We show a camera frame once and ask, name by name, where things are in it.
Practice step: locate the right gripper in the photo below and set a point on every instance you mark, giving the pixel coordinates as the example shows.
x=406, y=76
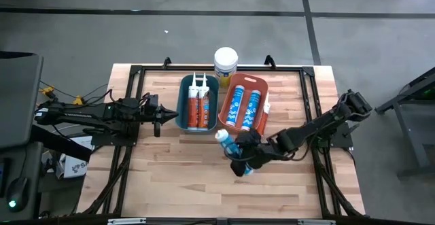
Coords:
x=263, y=155

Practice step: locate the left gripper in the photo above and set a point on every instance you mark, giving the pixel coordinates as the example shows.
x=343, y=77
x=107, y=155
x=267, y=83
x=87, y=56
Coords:
x=151, y=113

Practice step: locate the blue silicone tube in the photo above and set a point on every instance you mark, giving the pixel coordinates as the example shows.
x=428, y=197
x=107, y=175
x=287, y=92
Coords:
x=235, y=106
x=251, y=110
x=227, y=142

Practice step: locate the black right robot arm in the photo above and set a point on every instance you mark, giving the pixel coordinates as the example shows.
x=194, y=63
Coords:
x=312, y=126

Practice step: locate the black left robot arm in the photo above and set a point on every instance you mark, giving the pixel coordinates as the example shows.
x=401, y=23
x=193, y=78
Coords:
x=85, y=114

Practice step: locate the Lysol wipes canister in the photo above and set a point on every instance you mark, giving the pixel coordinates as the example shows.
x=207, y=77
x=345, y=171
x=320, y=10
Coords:
x=226, y=60

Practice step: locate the teal plastic bin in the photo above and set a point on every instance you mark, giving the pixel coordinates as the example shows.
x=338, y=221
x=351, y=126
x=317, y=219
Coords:
x=182, y=99

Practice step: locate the orange plastic bin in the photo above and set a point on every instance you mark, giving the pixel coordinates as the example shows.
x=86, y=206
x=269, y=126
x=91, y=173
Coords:
x=238, y=80

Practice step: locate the white flat box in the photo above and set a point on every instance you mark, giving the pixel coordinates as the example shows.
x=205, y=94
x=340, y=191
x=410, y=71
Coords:
x=83, y=142

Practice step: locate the white printed box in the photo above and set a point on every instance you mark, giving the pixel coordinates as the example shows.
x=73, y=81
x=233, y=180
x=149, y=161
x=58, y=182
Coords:
x=76, y=167

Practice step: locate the black diagonal bar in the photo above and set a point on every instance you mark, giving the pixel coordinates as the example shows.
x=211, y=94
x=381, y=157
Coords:
x=61, y=143

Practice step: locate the black computer monitor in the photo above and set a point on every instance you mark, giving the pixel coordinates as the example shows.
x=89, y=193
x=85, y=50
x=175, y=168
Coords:
x=20, y=99

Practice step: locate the grey side desk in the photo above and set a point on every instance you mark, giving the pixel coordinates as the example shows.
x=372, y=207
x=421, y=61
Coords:
x=34, y=184

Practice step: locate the black computer mouse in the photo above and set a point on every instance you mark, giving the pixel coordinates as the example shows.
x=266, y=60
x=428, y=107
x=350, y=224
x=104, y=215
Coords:
x=18, y=191

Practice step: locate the black metal stand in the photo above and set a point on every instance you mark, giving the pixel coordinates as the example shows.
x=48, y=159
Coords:
x=409, y=136

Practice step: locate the black frame clamp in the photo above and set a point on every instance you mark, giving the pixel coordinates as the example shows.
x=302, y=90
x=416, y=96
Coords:
x=270, y=62
x=166, y=62

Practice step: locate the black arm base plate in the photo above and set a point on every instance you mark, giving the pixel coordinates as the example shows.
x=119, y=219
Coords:
x=108, y=140
x=345, y=143

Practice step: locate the black aluminium table frame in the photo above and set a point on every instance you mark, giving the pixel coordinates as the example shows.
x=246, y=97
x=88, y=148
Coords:
x=272, y=68

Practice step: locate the silver metal bracket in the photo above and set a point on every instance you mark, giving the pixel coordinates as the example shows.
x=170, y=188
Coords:
x=126, y=221
x=316, y=222

